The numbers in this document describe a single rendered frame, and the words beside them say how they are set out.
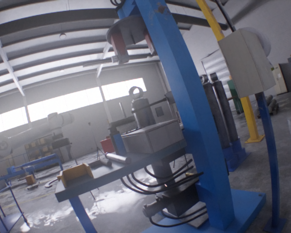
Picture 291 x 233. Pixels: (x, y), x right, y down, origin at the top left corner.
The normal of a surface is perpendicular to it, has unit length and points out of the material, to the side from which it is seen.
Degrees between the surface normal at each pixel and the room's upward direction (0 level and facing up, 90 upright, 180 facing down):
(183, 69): 90
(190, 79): 90
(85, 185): 90
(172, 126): 90
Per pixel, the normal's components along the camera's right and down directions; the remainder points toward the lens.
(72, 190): 0.45, -0.17
